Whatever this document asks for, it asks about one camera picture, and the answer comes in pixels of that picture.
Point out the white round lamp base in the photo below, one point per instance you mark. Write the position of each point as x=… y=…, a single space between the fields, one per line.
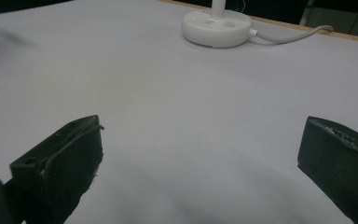
x=216 y=28

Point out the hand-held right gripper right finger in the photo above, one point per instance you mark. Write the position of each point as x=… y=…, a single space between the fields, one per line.
x=341 y=161

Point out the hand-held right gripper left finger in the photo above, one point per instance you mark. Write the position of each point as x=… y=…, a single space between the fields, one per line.
x=65 y=165

